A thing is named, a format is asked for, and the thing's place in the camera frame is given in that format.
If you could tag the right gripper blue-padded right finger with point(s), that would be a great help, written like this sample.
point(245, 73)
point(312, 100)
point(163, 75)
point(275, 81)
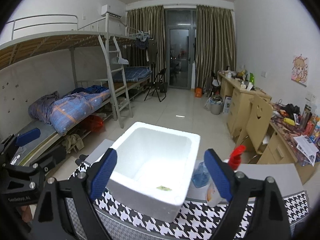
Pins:
point(269, 217)

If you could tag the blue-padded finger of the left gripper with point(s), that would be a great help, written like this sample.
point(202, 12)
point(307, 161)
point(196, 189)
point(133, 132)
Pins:
point(27, 133)

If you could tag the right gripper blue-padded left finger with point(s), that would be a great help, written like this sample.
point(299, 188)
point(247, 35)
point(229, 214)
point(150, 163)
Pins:
point(52, 218)

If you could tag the green pink plush packet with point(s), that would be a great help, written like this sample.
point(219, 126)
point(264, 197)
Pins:
point(163, 188)

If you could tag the person's left hand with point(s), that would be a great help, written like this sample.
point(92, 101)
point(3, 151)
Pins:
point(26, 214)

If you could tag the blue plaid quilt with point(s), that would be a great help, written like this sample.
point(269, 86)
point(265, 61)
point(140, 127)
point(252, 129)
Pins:
point(64, 112)

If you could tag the white lotion pump bottle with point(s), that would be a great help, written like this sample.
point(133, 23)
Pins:
point(221, 175)

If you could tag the red bag under bed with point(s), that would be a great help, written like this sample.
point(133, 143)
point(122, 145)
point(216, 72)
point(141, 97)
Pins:
point(93, 123)

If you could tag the houndstooth table cloth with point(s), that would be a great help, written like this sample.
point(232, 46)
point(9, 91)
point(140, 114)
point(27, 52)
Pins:
point(196, 220)

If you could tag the white styrofoam box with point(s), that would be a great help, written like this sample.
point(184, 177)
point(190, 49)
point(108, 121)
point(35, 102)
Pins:
point(150, 156)

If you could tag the blue spray bottle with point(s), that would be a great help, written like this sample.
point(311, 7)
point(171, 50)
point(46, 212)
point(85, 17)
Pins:
point(200, 176)

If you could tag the printed papers on desk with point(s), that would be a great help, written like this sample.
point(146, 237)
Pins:
point(307, 147)

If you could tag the light wooden desk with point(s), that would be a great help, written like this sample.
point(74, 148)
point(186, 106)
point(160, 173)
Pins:
point(278, 145)

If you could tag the wooden smiley chair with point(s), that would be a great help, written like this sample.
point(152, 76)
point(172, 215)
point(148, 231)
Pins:
point(255, 127)

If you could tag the white metal bunk bed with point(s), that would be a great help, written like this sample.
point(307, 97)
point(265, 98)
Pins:
point(48, 53)

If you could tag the black folding chair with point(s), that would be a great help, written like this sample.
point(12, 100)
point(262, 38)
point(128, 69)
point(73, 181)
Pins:
point(156, 85)

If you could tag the grey waste bin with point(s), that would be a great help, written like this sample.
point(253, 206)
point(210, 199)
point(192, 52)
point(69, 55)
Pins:
point(216, 105)

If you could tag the orange bag on floor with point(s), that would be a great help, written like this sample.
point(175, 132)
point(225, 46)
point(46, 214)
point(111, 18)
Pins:
point(198, 92)

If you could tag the anime girl poster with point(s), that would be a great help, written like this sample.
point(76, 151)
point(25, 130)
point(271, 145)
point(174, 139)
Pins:
point(300, 70)

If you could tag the white air conditioner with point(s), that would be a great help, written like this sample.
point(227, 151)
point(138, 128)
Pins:
point(113, 11)

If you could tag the left brown curtain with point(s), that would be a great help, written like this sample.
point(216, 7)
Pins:
point(147, 27)

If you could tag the brown curtain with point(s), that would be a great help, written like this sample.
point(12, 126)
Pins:
point(147, 27)
point(215, 42)

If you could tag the right brown curtain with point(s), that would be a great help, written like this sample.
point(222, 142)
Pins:
point(215, 42)

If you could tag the glass balcony door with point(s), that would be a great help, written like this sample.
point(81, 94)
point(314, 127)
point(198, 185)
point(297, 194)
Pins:
point(180, 29)

